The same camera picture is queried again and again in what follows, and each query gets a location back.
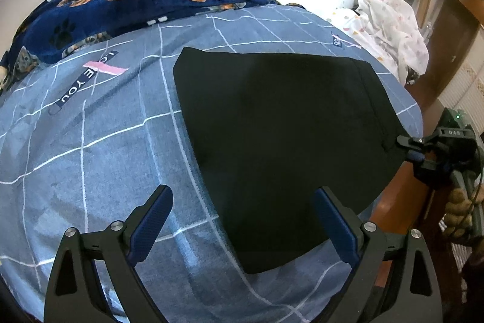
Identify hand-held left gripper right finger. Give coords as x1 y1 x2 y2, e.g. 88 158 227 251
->
311 187 444 323

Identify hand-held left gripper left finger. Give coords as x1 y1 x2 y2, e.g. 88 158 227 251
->
43 184 175 323

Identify black pants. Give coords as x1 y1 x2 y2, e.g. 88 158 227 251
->
173 47 423 275

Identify person's right hand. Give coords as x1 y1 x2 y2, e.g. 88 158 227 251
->
443 188 475 231

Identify blue grid bed sheet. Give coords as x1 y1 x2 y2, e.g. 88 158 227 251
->
0 3 424 323

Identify white patterned cloth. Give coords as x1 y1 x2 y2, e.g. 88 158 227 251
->
327 0 430 82

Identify brown wooden door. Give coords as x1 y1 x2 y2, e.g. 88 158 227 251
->
427 0 484 101

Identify navy dog print blanket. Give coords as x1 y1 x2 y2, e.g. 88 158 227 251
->
0 0 308 90

